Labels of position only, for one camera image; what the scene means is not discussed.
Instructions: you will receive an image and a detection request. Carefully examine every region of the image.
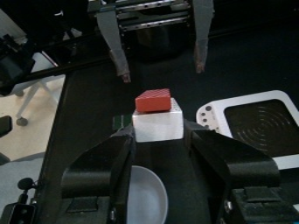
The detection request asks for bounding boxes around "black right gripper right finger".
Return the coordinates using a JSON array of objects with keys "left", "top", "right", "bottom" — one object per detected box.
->
[{"left": 183, "top": 118, "right": 299, "bottom": 224}]

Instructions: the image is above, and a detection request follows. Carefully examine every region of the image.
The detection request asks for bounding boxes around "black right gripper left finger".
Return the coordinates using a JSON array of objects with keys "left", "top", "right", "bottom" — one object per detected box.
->
[{"left": 51, "top": 125, "right": 137, "bottom": 224}]

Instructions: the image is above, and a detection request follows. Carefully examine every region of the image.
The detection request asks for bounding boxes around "black frame bar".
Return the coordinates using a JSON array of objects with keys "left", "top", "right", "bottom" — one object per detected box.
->
[{"left": 23, "top": 55, "right": 117, "bottom": 82}]

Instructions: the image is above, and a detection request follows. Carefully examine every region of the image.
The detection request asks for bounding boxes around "white chair with caster legs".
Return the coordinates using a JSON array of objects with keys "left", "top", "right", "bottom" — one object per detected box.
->
[{"left": 14, "top": 51, "right": 67, "bottom": 127}]

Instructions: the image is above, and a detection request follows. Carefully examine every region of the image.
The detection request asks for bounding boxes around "dark green small block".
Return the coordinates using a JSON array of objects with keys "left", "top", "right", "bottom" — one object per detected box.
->
[{"left": 113, "top": 114, "right": 135, "bottom": 131}]

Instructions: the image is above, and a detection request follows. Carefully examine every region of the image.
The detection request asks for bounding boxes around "white round plate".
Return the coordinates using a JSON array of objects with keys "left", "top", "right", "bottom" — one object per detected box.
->
[{"left": 126, "top": 164, "right": 170, "bottom": 224}]

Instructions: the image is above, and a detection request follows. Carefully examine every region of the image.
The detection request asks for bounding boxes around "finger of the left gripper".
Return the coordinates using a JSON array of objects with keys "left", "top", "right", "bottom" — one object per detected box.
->
[
  {"left": 191, "top": 0, "right": 217, "bottom": 74},
  {"left": 97, "top": 10, "right": 133, "bottom": 84}
]

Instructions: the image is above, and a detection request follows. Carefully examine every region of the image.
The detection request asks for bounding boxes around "white toy induction stove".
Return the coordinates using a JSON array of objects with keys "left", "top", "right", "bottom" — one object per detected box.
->
[{"left": 195, "top": 89, "right": 299, "bottom": 171}]

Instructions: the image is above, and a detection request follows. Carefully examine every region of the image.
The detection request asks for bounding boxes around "black camera device on stand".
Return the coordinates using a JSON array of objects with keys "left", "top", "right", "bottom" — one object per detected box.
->
[{"left": 0, "top": 177, "right": 42, "bottom": 224}]

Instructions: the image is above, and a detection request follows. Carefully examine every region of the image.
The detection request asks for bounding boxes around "salmon sushi toy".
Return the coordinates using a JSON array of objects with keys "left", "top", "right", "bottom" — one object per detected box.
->
[{"left": 131, "top": 87, "right": 185, "bottom": 144}]

